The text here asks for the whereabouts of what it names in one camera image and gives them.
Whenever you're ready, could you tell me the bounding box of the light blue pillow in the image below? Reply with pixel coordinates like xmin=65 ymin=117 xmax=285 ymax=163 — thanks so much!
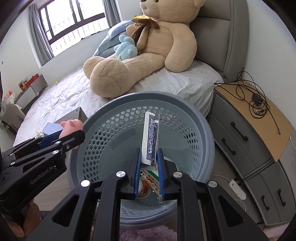
xmin=93 ymin=21 xmax=133 ymax=58

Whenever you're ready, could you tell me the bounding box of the bed with white sheet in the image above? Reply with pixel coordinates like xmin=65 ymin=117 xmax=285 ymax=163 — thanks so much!
xmin=14 ymin=60 xmax=224 ymax=145

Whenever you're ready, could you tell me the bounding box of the light blue tissue box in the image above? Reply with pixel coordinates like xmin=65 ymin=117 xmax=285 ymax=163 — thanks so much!
xmin=42 ymin=123 xmax=63 ymax=136

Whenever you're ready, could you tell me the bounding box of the grey white desk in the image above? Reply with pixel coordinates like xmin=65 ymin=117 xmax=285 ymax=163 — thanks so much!
xmin=15 ymin=75 xmax=48 ymax=109

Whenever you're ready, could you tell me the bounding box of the pink pig toy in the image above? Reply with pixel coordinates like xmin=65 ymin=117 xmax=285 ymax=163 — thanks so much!
xmin=59 ymin=119 xmax=83 ymax=149

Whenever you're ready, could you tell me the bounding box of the grey nightstand with drawers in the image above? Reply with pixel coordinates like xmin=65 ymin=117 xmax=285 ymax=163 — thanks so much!
xmin=208 ymin=81 xmax=295 ymax=225

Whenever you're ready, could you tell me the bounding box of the large tan teddy bear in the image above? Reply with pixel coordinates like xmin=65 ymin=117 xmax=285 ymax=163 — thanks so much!
xmin=83 ymin=0 xmax=205 ymax=98

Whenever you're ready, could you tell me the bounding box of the blue playing card box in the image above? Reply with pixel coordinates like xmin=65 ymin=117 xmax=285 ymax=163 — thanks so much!
xmin=141 ymin=111 xmax=159 ymax=171

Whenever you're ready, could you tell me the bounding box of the small blue plush toy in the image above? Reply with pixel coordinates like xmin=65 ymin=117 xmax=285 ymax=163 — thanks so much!
xmin=114 ymin=34 xmax=138 ymax=61

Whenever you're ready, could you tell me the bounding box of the window with dark frame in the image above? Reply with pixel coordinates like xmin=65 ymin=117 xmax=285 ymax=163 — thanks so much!
xmin=38 ymin=0 xmax=109 ymax=56

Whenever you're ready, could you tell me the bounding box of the purple plush toy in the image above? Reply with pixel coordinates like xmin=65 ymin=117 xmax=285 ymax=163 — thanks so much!
xmin=119 ymin=225 xmax=178 ymax=241

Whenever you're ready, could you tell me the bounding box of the grey padded headboard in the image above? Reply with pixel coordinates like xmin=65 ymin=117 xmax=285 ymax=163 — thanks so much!
xmin=190 ymin=0 xmax=249 ymax=82

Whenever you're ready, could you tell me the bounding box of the grey left curtain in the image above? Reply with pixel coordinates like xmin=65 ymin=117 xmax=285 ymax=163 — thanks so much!
xmin=29 ymin=4 xmax=54 ymax=66

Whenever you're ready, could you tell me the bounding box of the green white medicine box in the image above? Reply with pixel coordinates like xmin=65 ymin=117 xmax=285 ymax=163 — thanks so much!
xmin=140 ymin=170 xmax=164 ymax=202

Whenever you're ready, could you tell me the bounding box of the red white instant noodle cup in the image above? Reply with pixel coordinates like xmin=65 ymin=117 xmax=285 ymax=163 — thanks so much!
xmin=137 ymin=179 xmax=157 ymax=199

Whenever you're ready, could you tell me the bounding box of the white power strip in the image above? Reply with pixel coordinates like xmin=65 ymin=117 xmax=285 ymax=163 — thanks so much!
xmin=228 ymin=179 xmax=247 ymax=201

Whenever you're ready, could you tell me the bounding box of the red box on desk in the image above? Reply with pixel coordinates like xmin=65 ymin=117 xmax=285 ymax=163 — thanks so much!
xmin=25 ymin=74 xmax=39 ymax=88

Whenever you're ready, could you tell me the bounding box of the black charger cable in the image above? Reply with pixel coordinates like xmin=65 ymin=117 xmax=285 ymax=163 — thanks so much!
xmin=213 ymin=67 xmax=282 ymax=135

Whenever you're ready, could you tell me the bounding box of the grey chair with clothes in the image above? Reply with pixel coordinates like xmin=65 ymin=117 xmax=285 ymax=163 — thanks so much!
xmin=1 ymin=102 xmax=26 ymax=135

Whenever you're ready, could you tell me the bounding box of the grey curtain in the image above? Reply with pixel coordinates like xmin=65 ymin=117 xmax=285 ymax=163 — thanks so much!
xmin=102 ymin=0 xmax=120 ymax=28
xmin=29 ymin=4 xmax=54 ymax=66

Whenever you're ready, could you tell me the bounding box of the grey plastic laundry basket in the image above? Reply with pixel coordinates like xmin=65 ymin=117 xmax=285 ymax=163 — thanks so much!
xmin=69 ymin=92 xmax=214 ymax=233

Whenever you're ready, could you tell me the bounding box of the grey right curtain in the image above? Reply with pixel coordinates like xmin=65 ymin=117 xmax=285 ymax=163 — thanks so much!
xmin=102 ymin=0 xmax=120 ymax=28

